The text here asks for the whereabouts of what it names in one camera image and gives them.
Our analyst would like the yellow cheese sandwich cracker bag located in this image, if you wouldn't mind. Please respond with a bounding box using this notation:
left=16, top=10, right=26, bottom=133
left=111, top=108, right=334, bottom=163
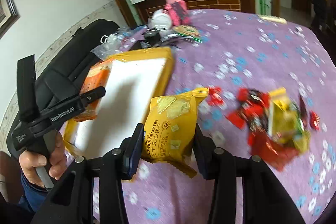
left=141, top=88, right=209, bottom=178

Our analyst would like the small red candy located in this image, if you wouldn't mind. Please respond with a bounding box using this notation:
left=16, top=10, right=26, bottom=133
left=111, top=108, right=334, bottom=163
left=208, top=86, right=224, bottom=106

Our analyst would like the red black candy packet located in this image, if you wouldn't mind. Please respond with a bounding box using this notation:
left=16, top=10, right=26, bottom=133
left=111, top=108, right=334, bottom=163
left=309, top=110, right=320, bottom=131
left=226, top=88, right=270, bottom=130

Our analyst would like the red gold-lettered snack packet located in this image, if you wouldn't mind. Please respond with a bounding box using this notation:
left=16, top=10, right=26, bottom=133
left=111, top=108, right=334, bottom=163
left=248, top=129, right=298, bottom=172

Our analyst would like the orange cracker packet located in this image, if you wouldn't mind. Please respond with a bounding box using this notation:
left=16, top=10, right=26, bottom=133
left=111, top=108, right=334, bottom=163
left=74, top=60, right=113, bottom=122

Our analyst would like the yellow triangular snack packet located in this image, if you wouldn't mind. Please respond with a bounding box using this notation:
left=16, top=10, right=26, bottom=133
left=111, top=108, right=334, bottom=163
left=267, top=88, right=310, bottom=154

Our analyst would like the dark red long wafer packet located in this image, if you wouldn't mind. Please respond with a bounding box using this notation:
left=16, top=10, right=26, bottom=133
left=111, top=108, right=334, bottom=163
left=299, top=94, right=307, bottom=127

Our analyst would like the person's left hand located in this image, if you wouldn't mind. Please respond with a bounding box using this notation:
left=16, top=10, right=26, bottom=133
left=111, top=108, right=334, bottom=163
left=19, top=131, right=67, bottom=189

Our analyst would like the black leather sofa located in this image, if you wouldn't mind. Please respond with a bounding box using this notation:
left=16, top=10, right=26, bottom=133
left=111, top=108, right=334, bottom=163
left=6, top=18, right=120, bottom=156

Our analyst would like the yellow cardboard tray box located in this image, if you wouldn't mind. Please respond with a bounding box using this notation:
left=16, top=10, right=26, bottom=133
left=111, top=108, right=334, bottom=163
left=63, top=47, right=174, bottom=159

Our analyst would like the purple floral tablecloth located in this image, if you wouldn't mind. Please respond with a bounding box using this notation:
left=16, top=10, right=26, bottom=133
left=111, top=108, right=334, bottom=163
left=59, top=8, right=336, bottom=224

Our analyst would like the clear plastic bag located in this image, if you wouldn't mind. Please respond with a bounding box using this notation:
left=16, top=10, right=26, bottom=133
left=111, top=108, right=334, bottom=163
left=90, top=25, right=147, bottom=60

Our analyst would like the green biscuit packet by bottle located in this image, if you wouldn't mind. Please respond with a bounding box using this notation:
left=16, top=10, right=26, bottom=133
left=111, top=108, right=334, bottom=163
left=173, top=25, right=201, bottom=39

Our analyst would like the white round cup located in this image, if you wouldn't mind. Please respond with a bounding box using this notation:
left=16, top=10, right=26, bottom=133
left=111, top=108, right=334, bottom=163
left=151, top=9, right=173, bottom=31

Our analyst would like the pink sleeved water bottle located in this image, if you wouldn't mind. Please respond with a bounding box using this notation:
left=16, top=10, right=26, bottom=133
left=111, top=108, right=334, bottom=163
left=165, top=0, right=190, bottom=26

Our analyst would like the cream flat object table edge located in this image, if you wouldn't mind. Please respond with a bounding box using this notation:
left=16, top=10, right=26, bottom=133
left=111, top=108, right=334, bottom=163
left=258, top=15, right=287, bottom=24

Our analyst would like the person standing in background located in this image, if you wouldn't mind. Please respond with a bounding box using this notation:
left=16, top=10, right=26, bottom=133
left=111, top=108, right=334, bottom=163
left=311, top=0, right=327, bottom=28

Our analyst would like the framed wall picture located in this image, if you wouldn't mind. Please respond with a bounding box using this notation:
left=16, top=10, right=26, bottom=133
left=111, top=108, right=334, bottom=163
left=0, top=0, right=20, bottom=38

